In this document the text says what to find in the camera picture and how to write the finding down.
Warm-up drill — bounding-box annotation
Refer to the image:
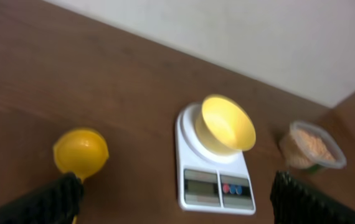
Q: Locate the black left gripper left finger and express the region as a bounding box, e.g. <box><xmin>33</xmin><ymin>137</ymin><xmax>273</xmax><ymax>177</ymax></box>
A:
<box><xmin>0</xmin><ymin>172</ymin><xmax>84</xmax><ymax>224</ymax></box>

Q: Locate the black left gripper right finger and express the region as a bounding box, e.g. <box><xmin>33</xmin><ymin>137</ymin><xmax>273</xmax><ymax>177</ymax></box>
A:
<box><xmin>270</xmin><ymin>171</ymin><xmax>355</xmax><ymax>224</ymax></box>

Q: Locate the yellow plastic scoop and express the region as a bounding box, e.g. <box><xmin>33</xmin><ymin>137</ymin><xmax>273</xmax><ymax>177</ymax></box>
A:
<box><xmin>52</xmin><ymin>127</ymin><xmax>110</xmax><ymax>224</ymax></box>

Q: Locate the white digital kitchen scale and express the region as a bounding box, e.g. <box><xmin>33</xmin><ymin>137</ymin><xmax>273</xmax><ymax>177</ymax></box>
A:
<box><xmin>175</xmin><ymin>103</ymin><xmax>256</xmax><ymax>215</ymax></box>

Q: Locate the clear container of soybeans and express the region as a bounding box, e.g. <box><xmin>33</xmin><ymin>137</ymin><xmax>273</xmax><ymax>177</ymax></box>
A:
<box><xmin>279</xmin><ymin>121</ymin><xmax>347</xmax><ymax>173</ymax></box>

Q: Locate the yellow plastic bowl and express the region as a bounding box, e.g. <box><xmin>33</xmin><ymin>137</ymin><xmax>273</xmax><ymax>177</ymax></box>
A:
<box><xmin>194</xmin><ymin>95</ymin><xmax>257</xmax><ymax>156</ymax></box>

